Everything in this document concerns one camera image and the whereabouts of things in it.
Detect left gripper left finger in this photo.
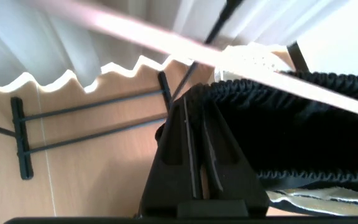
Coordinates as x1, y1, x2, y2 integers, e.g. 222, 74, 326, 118
140, 96, 203, 218

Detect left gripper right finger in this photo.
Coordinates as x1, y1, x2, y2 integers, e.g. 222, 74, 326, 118
202, 102, 270, 217

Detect black shorts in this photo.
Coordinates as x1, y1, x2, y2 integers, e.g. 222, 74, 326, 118
154, 70, 358, 218

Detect pink clothes hanger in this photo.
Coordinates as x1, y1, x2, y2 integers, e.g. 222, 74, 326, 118
26, 0, 358, 121

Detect black clothes rack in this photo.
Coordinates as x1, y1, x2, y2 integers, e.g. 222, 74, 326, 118
0, 0, 310, 180

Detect white curtain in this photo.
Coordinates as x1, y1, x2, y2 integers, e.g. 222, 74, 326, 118
0, 0, 351, 94

